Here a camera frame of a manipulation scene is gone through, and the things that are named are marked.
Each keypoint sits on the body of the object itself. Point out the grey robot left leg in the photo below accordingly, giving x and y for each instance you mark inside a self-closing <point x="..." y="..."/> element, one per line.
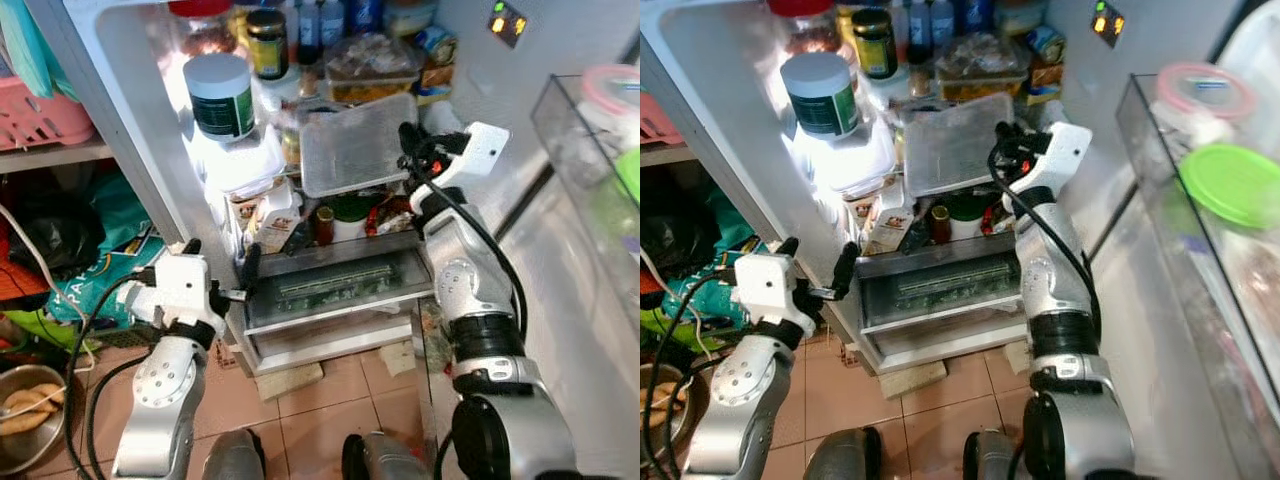
<point x="845" y="455"/>
<point x="235" y="458"/>

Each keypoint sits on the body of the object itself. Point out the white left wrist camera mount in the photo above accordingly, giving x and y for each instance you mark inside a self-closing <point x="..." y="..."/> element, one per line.
<point x="768" y="285"/>
<point x="185" y="285"/>

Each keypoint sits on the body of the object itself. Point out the white lidded green label jar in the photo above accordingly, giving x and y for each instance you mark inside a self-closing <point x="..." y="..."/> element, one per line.
<point x="822" y="100"/>
<point x="220" y="100"/>

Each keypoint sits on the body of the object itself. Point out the grey robot right leg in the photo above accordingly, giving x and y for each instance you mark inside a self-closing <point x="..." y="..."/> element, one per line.
<point x="385" y="458"/>
<point x="990" y="458"/>

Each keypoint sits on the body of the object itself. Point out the white milk carton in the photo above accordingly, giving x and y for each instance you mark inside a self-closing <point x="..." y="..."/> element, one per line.
<point x="885" y="215"/>
<point x="272" y="215"/>

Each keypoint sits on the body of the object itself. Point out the clear plastic container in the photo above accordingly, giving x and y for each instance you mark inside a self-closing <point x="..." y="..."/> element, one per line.
<point x="355" y="145"/>
<point x="950" y="145"/>

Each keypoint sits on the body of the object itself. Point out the black plastic bag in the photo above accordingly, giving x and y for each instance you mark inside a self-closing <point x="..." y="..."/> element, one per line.
<point x="50" y="230"/>
<point x="670" y="235"/>

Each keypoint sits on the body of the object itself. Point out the black lidded yellow label jar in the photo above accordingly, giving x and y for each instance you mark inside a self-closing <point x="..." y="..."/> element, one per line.
<point x="875" y="45"/>
<point x="267" y="45"/>

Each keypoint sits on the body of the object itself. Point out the pink lidded clear container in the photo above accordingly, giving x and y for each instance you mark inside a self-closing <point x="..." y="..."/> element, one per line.
<point x="612" y="95"/>
<point x="1200" y="95"/>

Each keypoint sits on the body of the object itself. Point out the wooden shelf board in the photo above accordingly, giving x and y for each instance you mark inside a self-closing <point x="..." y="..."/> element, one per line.
<point x="660" y="155"/>
<point x="50" y="158"/>

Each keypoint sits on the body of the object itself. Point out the grey robot leg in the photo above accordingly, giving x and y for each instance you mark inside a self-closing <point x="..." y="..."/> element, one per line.
<point x="385" y="458"/>
<point x="845" y="455"/>
<point x="235" y="458"/>
<point x="990" y="458"/>

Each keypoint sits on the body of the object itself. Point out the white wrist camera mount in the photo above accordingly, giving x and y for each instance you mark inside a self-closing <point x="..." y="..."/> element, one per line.
<point x="185" y="285"/>
<point x="1062" y="150"/>
<point x="480" y="150"/>
<point x="768" y="285"/>

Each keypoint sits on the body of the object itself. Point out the teal rimmed bowl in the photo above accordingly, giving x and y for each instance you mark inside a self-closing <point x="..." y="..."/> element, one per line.
<point x="1018" y="15"/>
<point x="412" y="15"/>

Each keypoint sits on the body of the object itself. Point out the teal printed bag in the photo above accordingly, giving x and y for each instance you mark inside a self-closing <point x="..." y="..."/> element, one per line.
<point x="100" y="270"/>
<point x="700" y="295"/>

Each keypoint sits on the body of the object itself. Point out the dark slim bottle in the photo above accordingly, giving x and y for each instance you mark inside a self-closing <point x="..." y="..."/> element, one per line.
<point x="918" y="25"/>
<point x="308" y="30"/>

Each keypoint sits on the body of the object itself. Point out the small blue bottle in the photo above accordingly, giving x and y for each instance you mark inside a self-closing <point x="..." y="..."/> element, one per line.
<point x="942" y="18"/>
<point x="332" y="20"/>

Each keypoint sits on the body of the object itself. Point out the printed tin can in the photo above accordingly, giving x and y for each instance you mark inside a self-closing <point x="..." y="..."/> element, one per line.
<point x="437" y="45"/>
<point x="1045" y="45"/>

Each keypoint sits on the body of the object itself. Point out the clear fridge door bin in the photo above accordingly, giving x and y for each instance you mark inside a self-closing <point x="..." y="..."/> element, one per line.
<point x="1150" y="200"/>
<point x="565" y="150"/>

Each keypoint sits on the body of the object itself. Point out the dark red snack packet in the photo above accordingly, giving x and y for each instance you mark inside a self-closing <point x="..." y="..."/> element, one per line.
<point x="1000" y="215"/>
<point x="388" y="215"/>

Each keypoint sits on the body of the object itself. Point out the teal hanging cloth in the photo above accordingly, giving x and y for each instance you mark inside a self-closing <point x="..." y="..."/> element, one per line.
<point x="25" y="45"/>

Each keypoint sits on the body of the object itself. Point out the clear container with brown food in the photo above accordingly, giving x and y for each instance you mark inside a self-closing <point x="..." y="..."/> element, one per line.
<point x="975" y="65"/>
<point x="370" y="65"/>

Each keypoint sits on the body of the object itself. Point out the clear crisper drawer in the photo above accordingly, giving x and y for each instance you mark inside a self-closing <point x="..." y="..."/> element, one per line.
<point x="940" y="285"/>
<point x="340" y="285"/>

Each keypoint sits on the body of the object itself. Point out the green lidded container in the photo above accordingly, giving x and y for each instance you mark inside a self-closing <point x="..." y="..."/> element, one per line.
<point x="1235" y="185"/>
<point x="630" y="175"/>

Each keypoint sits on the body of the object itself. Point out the pink plastic basket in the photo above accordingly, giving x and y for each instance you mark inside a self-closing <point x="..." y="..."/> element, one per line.
<point x="655" y="120"/>
<point x="40" y="115"/>

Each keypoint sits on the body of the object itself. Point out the wide blue bottle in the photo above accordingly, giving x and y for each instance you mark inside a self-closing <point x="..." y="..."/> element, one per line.
<point x="975" y="12"/>
<point x="366" y="12"/>

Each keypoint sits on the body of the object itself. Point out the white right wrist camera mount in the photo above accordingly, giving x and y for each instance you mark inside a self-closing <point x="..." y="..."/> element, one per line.
<point x="1062" y="150"/>
<point x="480" y="150"/>

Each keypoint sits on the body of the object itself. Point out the fridge control panel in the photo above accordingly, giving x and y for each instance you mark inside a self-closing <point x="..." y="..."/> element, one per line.
<point x="508" y="22"/>
<point x="1107" y="22"/>

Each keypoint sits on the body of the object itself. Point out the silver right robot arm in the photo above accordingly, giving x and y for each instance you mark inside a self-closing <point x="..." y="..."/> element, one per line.
<point x="470" y="280"/>
<point x="1060" y="270"/>

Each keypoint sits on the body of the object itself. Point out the red orange cloth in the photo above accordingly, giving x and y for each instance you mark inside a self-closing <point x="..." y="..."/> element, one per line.
<point x="20" y="280"/>

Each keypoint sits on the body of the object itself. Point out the white plastic container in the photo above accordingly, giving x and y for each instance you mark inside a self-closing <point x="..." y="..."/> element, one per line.
<point x="850" y="160"/>
<point x="240" y="160"/>

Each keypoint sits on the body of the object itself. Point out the small gold capped bottle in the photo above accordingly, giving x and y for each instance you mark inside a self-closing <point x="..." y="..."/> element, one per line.
<point x="940" y="225"/>
<point x="323" y="225"/>

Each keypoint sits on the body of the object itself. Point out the red lidded glass jar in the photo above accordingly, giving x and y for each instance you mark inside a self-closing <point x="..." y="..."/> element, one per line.
<point x="200" y="25"/>
<point x="805" y="22"/>

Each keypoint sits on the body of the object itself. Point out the grey fridge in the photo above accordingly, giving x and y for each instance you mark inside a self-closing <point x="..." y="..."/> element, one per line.
<point x="720" y="130"/>
<point x="120" y="150"/>

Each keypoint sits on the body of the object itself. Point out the green lidded white tub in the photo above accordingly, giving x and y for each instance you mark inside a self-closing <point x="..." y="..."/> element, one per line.
<point x="352" y="215"/>
<point x="968" y="215"/>

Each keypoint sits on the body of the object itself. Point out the metal bowl with fried food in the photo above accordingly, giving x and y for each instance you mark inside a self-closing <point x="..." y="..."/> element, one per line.
<point x="675" y="410"/>
<point x="30" y="440"/>

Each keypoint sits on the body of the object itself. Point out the wooden block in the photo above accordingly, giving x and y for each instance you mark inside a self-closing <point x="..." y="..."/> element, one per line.
<point x="905" y="380"/>
<point x="398" y="358"/>
<point x="290" y="382"/>
<point x="1018" y="355"/>

